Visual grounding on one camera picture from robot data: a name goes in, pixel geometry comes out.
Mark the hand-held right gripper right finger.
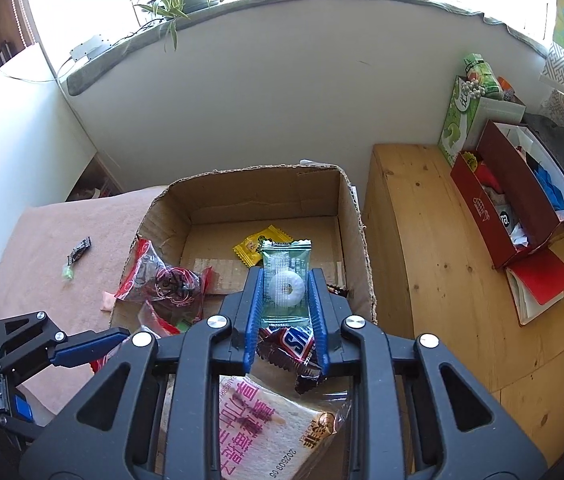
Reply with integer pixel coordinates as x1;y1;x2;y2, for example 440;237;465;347
310;267;548;480

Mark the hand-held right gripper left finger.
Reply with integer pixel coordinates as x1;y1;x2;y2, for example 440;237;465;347
19;267;267;480

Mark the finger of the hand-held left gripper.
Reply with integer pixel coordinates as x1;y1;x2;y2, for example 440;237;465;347
0;312;133;376

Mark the large brown chocolate bar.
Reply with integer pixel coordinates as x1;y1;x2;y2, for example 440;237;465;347
256;326;327;396

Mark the teal mint candy packet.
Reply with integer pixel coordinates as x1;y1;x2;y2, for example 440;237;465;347
259;239;313;328

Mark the yellow candy packet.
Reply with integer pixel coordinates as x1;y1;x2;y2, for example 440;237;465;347
233;225;293;267

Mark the sliced bread packet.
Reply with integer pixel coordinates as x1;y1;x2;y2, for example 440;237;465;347
159;375;353;480

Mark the cardboard box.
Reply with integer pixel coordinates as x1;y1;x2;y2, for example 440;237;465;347
109;162;377;480

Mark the dark blue candy packet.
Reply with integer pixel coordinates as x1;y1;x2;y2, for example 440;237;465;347
67;236;93;266

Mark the wooden side table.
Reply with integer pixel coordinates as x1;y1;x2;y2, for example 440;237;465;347
362;144;564;466

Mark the white cabinet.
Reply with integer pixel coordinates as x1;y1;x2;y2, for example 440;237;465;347
0;45;98;291

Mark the dark red open box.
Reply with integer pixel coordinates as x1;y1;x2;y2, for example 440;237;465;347
450;120;564;271

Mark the red notebook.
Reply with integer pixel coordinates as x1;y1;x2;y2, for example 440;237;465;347
506;249;564;327

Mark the grey cloth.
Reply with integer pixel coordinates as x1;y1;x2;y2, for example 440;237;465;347
524;114;564;191

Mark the pale flat electronics box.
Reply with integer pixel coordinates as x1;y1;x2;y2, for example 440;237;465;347
69;35;113;59

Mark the grey window sill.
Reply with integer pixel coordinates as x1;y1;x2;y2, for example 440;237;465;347
67;0;552;96

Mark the white cable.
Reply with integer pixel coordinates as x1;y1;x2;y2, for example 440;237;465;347
0;20;75;83

